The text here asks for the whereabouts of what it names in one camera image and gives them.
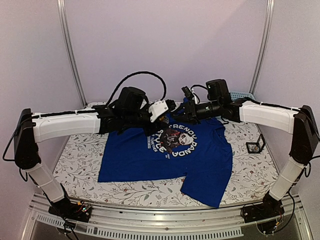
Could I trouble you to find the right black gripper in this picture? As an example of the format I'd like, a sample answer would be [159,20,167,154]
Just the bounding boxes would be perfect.
[170,100,222,126]

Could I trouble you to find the round yellow blue brooch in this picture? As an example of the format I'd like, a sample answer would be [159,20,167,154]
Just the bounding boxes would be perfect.
[160,115,169,124]

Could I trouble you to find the blue printed t-shirt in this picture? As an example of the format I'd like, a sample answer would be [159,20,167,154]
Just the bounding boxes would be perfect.
[97,96,233,209]

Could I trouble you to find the light blue plastic basket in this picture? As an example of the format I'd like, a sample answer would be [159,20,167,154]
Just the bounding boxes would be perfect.
[230,91,255,101]

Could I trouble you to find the black brooch box silver brooch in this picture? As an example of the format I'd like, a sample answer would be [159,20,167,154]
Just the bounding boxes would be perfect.
[245,133,266,154]

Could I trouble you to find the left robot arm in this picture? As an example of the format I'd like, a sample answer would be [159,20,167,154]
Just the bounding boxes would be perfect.
[13,87,170,217]

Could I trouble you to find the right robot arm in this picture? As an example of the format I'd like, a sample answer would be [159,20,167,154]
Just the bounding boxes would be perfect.
[171,79,320,218]

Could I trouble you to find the floral patterned tablecloth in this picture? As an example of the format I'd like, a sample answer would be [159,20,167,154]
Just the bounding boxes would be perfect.
[53,122,278,208]

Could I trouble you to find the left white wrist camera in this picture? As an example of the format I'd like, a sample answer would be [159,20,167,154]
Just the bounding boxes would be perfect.
[148,99,177,123]

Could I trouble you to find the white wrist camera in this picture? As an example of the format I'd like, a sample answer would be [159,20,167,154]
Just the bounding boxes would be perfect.
[148,99,177,123]
[181,86,201,105]

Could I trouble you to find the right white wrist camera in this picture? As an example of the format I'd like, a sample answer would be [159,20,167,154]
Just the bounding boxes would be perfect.
[181,86,201,105]

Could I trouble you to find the left black cable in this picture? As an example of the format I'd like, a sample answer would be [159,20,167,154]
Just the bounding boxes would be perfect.
[104,71,168,106]

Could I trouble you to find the black cable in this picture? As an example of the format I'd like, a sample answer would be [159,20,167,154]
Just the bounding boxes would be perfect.
[287,192,296,226]
[104,71,168,106]

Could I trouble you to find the right aluminium frame post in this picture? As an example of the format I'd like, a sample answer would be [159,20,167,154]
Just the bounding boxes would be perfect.
[249,0,275,95]

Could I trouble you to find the aluminium frame post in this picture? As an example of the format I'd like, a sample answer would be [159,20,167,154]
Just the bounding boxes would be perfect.
[249,0,275,95]
[56,0,87,107]

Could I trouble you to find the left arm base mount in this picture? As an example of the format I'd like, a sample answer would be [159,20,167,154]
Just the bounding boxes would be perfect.
[48,199,92,223]

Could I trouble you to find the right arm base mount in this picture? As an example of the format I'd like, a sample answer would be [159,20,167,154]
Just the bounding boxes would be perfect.
[240,203,285,236]

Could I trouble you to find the right black cable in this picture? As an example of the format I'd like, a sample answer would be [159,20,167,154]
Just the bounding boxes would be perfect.
[287,192,296,226]

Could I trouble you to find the left aluminium frame post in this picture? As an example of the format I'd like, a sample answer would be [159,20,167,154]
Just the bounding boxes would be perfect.
[56,0,87,107]

